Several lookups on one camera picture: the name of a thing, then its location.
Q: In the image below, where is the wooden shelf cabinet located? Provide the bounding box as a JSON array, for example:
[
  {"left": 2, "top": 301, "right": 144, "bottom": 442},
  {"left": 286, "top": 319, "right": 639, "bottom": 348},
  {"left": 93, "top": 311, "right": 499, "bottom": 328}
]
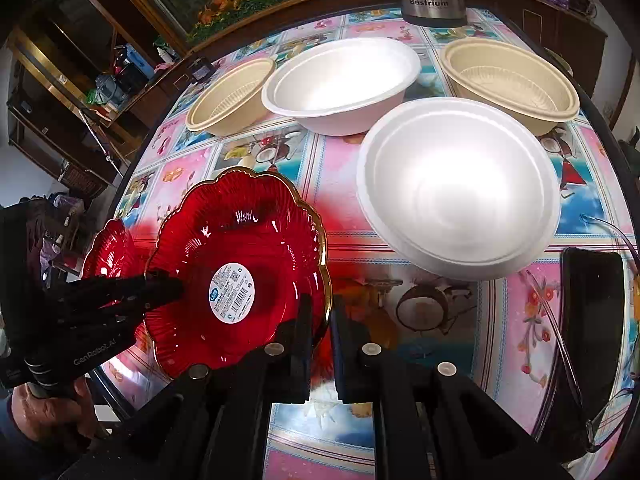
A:
[{"left": 5, "top": 0, "right": 193, "bottom": 188}]

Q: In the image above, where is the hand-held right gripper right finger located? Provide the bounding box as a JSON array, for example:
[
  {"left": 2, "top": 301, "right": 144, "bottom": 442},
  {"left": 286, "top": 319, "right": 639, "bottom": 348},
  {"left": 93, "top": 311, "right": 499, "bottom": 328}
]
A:
[{"left": 331, "top": 295, "right": 576, "bottom": 480}]

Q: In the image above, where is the printed floral tablecloth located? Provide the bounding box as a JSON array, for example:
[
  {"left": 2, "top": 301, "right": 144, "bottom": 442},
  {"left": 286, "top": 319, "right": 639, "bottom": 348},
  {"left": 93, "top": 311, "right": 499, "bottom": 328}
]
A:
[{"left": 107, "top": 7, "right": 640, "bottom": 480}]

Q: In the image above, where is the small red glass plate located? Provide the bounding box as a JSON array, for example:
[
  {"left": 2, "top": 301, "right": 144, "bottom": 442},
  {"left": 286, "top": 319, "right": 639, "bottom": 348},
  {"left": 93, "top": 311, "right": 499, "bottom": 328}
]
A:
[{"left": 81, "top": 217, "right": 137, "bottom": 281}]

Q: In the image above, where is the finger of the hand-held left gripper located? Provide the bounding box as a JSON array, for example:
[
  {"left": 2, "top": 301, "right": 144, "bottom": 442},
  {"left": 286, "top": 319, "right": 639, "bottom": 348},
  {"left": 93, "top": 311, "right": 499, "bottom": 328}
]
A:
[
  {"left": 47, "top": 271, "right": 184, "bottom": 319},
  {"left": 27, "top": 309, "right": 147, "bottom": 377}
]

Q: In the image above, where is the white foam bowl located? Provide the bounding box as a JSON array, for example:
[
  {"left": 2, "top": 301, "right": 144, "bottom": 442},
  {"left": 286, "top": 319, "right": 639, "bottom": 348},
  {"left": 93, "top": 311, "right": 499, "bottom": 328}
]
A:
[{"left": 355, "top": 98, "right": 562, "bottom": 281}]

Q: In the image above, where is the beige plastic plate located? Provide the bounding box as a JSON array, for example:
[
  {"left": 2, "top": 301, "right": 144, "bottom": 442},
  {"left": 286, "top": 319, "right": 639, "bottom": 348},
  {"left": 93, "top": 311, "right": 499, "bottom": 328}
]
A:
[{"left": 440, "top": 37, "right": 581, "bottom": 137}]

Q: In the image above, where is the person's left forearm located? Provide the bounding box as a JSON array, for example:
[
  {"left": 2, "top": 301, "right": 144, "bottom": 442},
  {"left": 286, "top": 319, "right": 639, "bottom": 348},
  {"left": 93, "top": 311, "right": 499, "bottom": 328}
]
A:
[{"left": 0, "top": 397, "right": 98, "bottom": 480}]

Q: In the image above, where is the wooden sideboard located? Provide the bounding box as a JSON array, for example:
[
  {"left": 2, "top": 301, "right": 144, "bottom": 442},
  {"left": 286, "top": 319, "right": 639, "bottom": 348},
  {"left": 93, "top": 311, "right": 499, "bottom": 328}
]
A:
[{"left": 500, "top": 0, "right": 609, "bottom": 98}]

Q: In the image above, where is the large red glass plate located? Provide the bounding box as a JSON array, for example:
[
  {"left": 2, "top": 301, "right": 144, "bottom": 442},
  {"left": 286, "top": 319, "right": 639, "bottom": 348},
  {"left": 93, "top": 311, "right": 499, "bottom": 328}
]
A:
[{"left": 143, "top": 169, "right": 333, "bottom": 380}]

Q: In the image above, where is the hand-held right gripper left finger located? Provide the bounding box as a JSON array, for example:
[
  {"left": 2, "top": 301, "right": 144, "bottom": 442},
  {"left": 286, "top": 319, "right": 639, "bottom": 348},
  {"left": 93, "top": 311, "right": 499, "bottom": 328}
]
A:
[{"left": 60, "top": 293, "right": 321, "bottom": 480}]

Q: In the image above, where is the person's left hand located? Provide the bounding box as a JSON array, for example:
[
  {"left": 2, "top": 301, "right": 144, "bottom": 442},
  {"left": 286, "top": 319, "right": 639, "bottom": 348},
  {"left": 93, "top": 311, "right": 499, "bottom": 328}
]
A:
[{"left": 12, "top": 379, "right": 102, "bottom": 442}]

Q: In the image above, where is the beige plastic bowl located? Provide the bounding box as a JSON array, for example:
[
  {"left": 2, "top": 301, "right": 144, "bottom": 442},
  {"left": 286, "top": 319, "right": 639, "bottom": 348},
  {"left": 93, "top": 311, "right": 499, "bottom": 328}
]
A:
[{"left": 185, "top": 57, "right": 278, "bottom": 137}]

